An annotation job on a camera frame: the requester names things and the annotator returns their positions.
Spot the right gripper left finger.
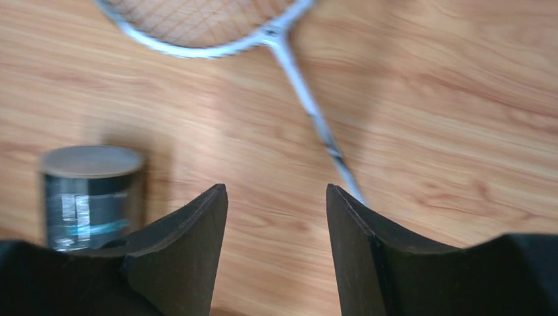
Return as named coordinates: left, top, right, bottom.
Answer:
left=1, top=184, right=228, bottom=315

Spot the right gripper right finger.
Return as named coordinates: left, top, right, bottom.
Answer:
left=326, top=184, right=557, bottom=315

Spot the black shuttlecock tube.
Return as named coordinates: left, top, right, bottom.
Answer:
left=39, top=145, right=146, bottom=251

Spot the silver badminton racket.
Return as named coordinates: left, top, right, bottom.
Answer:
left=95, top=0, right=365, bottom=203

